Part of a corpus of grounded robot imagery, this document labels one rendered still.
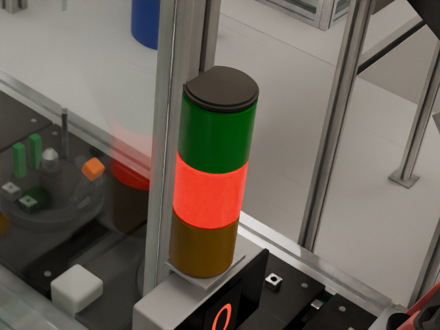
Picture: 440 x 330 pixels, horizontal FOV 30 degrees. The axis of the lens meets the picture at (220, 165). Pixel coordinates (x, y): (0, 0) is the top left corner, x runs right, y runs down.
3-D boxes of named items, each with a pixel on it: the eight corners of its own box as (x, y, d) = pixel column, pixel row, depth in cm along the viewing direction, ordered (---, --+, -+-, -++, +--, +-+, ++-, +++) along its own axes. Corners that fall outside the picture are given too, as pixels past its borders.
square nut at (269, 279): (281, 284, 101) (282, 278, 101) (274, 291, 100) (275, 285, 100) (271, 277, 102) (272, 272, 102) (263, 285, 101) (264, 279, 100)
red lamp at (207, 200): (254, 205, 60) (263, 152, 57) (212, 239, 57) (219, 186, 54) (201, 175, 63) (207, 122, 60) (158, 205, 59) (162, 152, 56)
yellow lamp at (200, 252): (246, 253, 64) (254, 206, 61) (205, 289, 60) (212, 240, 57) (196, 222, 66) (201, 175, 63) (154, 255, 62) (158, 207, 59)
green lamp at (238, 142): (263, 152, 57) (273, 93, 54) (219, 184, 54) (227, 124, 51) (207, 122, 60) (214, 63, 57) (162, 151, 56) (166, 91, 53)
